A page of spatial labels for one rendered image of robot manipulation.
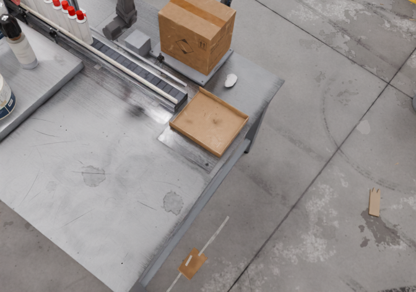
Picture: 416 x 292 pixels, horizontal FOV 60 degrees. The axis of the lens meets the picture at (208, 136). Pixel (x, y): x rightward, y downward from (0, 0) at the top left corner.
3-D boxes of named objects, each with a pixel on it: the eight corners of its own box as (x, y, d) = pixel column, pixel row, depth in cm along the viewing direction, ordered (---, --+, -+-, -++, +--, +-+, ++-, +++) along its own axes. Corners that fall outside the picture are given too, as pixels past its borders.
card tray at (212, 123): (169, 125, 178) (168, 120, 174) (199, 90, 189) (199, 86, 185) (219, 158, 171) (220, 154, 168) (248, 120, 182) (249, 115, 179)
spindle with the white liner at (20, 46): (16, 63, 183) (-11, 18, 157) (30, 52, 187) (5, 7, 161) (29, 72, 181) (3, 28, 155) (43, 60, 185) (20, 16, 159)
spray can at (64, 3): (68, 31, 195) (56, 1, 177) (76, 27, 197) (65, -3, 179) (73, 37, 194) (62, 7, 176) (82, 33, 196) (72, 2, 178)
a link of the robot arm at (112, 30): (138, 16, 151) (123, 1, 151) (117, 29, 146) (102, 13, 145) (133, 33, 162) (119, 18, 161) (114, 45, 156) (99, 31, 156)
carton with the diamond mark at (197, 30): (160, 51, 197) (157, 12, 174) (185, 24, 208) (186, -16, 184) (207, 76, 191) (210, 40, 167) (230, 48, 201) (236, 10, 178)
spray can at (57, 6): (59, 31, 195) (47, 0, 177) (64, 24, 198) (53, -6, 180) (68, 34, 195) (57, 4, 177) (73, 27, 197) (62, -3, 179)
